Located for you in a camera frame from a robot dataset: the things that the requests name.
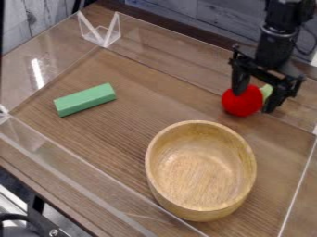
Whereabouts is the clear acrylic tray wall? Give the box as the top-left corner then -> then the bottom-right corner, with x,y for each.
0,114 -> 317,237

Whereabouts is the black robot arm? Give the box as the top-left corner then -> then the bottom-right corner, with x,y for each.
229,0 -> 316,113

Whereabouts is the clear acrylic corner bracket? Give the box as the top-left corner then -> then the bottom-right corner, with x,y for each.
76,12 -> 122,48

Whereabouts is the wooden bowl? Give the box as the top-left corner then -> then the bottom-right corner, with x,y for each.
145,120 -> 258,222

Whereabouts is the black cable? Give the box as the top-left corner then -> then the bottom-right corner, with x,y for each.
0,209 -> 32,231

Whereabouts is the red plush strawberry toy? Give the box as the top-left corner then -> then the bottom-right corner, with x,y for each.
222,84 -> 273,117

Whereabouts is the black metal table frame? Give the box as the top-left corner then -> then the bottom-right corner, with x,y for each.
27,194 -> 71,237

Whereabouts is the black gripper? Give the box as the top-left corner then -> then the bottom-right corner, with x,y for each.
227,44 -> 306,113

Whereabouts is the green rectangular block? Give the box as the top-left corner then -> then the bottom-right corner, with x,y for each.
54,83 -> 116,118

